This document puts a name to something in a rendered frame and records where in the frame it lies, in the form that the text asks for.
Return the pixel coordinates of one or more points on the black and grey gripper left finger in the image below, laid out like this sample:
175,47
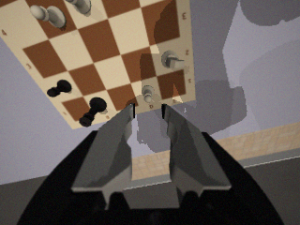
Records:
81,184

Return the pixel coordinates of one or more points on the white pawn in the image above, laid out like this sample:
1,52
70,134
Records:
54,15
147,92
82,6

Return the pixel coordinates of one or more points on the brown and cream chessboard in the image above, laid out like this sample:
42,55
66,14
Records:
111,52

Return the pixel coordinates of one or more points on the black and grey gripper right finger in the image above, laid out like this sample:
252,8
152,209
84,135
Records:
200,164

